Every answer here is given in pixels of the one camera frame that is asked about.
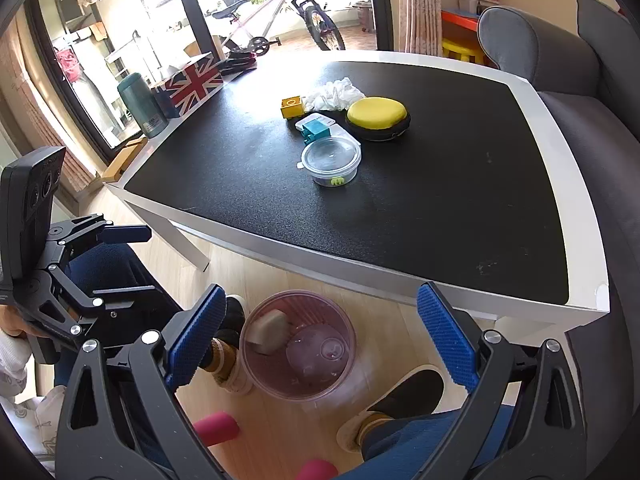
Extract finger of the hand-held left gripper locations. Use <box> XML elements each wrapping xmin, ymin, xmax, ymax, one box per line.
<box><xmin>46</xmin><ymin>214</ymin><xmax>152</xmax><ymax>263</ymax></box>
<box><xmin>31</xmin><ymin>266</ymin><xmax>157</xmax><ymax>346</ymax></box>

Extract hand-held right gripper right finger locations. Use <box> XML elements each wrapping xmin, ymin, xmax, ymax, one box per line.
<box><xmin>416</xmin><ymin>281</ymin><xmax>587</xmax><ymax>480</ymax></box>

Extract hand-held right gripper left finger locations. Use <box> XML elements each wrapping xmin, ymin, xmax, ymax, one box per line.
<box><xmin>55</xmin><ymin>284</ymin><xmax>236</xmax><ymax>480</ymax></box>

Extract pink translucent bin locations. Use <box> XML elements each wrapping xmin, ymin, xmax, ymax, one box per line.
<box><xmin>239</xmin><ymin>290</ymin><xmax>357</xmax><ymax>403</ymax></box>

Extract yellow toy block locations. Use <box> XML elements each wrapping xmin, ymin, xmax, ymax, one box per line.
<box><xmin>280</xmin><ymin>96</ymin><xmax>306</xmax><ymax>121</ymax></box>

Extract teal toy block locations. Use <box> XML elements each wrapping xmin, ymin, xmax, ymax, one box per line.
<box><xmin>301</xmin><ymin>119</ymin><xmax>333</xmax><ymax>143</ymax></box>

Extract clear plastic lidded container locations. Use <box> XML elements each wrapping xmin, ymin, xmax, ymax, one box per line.
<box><xmin>299</xmin><ymin>137</ymin><xmax>362</xmax><ymax>188</ymax></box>

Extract white tissue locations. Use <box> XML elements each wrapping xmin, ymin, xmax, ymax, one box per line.
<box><xmin>325</xmin><ymin>77</ymin><xmax>367</xmax><ymax>107</ymax></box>
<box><xmin>302</xmin><ymin>87</ymin><xmax>346</xmax><ymax>113</ymax></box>

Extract yellow round zip case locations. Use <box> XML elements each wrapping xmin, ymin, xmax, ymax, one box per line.
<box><xmin>345</xmin><ymin>96</ymin><xmax>412</xmax><ymax>142</ymax></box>

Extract person's left hand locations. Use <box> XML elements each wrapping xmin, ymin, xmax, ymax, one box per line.
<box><xmin>0</xmin><ymin>305</ymin><xmax>31</xmax><ymax>338</ymax></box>

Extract person's left leg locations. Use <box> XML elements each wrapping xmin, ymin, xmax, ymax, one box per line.
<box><xmin>52</xmin><ymin>242</ymin><xmax>186</xmax><ymax>468</ymax></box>

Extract person's leg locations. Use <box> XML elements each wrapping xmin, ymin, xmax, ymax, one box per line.
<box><xmin>52</xmin><ymin>242</ymin><xmax>186</xmax><ymax>468</ymax></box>
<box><xmin>360</xmin><ymin>402</ymin><xmax>516</xmax><ymax>480</ymax></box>

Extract person's left shoe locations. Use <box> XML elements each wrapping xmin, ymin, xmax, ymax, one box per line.
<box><xmin>204</xmin><ymin>295</ymin><xmax>257</xmax><ymax>397</ymax></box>

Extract person's shoe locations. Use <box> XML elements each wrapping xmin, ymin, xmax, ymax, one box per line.
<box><xmin>336</xmin><ymin>367</ymin><xmax>445</xmax><ymax>453</ymax></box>
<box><xmin>204</xmin><ymin>295</ymin><xmax>257</xmax><ymax>397</ymax></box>

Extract person's right shoe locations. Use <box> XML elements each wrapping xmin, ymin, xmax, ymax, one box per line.
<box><xmin>336</xmin><ymin>367</ymin><xmax>445</xmax><ymax>453</ymax></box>

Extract wooden block stand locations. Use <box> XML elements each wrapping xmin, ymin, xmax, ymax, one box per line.
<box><xmin>101</xmin><ymin>137</ymin><xmax>148</xmax><ymax>183</ymax></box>

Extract beige rectangular block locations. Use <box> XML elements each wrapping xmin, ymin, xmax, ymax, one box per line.
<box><xmin>247</xmin><ymin>310</ymin><xmax>291</xmax><ymax>356</ymax></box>

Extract pink patterned curtain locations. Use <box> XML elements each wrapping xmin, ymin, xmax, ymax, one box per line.
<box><xmin>0</xmin><ymin>35</ymin><xmax>96</xmax><ymax>196</ymax></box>
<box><xmin>397</xmin><ymin>0</ymin><xmax>443</xmax><ymax>53</ymax></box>

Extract pink foam cylinder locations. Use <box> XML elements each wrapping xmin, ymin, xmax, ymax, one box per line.
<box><xmin>295</xmin><ymin>458</ymin><xmax>341</xmax><ymax>480</ymax></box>
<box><xmin>192</xmin><ymin>411</ymin><xmax>241</xmax><ymax>445</ymax></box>

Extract person's right leg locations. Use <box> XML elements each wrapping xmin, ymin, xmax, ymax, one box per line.
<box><xmin>360</xmin><ymin>402</ymin><xmax>516</xmax><ymax>480</ymax></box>

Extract dark green thermos bottle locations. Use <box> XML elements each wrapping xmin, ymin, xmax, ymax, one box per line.
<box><xmin>117</xmin><ymin>72</ymin><xmax>168</xmax><ymax>139</ymax></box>

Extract black table mat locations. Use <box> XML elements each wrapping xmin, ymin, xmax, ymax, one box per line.
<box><xmin>123</xmin><ymin>61</ymin><xmax>571</xmax><ymax>307</ymax></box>

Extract pink hanging cloth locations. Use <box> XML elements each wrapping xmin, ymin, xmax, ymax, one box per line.
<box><xmin>54</xmin><ymin>46</ymin><xmax>81</xmax><ymax>83</ymax></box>

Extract flag print tissue box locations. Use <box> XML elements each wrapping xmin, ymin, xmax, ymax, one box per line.
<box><xmin>150</xmin><ymin>52</ymin><xmax>224</xmax><ymax>120</ymax></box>

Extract black red gloves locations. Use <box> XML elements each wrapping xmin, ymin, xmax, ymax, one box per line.
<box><xmin>215</xmin><ymin>52</ymin><xmax>258</xmax><ymax>78</ymax></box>

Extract grey sofa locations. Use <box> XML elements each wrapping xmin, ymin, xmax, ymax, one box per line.
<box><xmin>477</xmin><ymin>0</ymin><xmax>640</xmax><ymax>461</ymax></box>

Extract white coffee table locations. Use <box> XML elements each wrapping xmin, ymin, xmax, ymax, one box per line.
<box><xmin>102</xmin><ymin>50</ymin><xmax>611</xmax><ymax>343</ymax></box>

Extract white bicycle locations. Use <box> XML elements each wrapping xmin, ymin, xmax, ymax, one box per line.
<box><xmin>205</xmin><ymin>0</ymin><xmax>347</xmax><ymax>58</ymax></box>

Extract yellow plastic stool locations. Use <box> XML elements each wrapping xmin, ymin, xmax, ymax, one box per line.
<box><xmin>442</xmin><ymin>38</ymin><xmax>488</xmax><ymax>66</ymax></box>

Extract orange kids table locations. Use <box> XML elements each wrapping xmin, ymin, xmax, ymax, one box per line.
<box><xmin>441</xmin><ymin>9</ymin><xmax>483</xmax><ymax>58</ymax></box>

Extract grey sofa cushion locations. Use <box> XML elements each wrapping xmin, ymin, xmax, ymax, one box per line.
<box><xmin>576</xmin><ymin>0</ymin><xmax>640</xmax><ymax>106</ymax></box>

